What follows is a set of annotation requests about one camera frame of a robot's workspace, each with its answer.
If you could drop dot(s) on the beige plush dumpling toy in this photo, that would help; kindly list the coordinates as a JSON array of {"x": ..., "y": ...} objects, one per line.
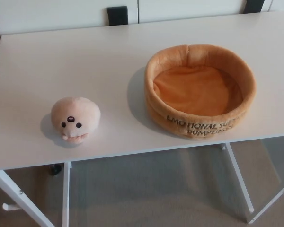
[{"x": 73, "y": 113}]

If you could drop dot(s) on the orange round plush basket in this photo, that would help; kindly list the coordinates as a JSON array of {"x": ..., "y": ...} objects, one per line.
[{"x": 156, "y": 111}]

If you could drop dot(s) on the small black floor object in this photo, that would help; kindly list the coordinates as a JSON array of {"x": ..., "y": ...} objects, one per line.
[{"x": 55, "y": 169}]

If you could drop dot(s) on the white cabinet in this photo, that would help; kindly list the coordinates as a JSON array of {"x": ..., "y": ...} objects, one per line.
[{"x": 180, "y": 11}]

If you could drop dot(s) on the white peg on table leg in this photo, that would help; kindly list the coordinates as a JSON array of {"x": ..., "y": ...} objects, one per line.
[{"x": 10, "y": 206}]

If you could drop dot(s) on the white metal table leg frame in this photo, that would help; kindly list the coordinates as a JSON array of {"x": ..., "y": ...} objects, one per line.
[
  {"x": 66, "y": 194},
  {"x": 241, "y": 184}
]

